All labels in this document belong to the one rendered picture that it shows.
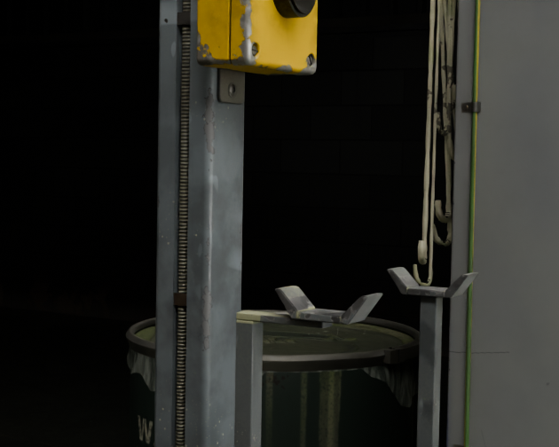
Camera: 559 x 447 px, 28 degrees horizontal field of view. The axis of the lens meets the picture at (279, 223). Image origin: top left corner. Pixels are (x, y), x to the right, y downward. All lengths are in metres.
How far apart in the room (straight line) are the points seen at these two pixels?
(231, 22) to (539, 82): 0.54
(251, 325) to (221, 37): 0.24
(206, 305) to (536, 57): 0.58
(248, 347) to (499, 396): 0.59
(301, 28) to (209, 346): 0.29
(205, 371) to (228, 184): 0.17
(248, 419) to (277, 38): 0.32
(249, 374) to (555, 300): 0.58
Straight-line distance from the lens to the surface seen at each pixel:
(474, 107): 1.39
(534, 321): 1.38
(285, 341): 2.16
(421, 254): 1.43
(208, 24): 0.95
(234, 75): 1.00
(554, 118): 1.37
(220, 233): 0.99
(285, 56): 0.98
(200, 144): 0.98
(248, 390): 0.88
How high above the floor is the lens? 1.21
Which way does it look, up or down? 3 degrees down
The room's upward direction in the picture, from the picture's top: 1 degrees clockwise
